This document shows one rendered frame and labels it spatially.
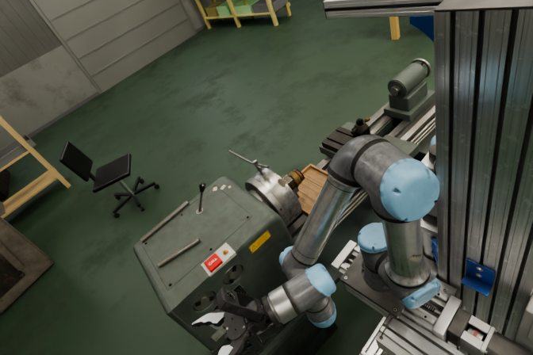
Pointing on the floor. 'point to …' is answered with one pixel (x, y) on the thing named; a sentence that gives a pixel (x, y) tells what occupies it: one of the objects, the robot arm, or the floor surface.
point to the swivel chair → (121, 167)
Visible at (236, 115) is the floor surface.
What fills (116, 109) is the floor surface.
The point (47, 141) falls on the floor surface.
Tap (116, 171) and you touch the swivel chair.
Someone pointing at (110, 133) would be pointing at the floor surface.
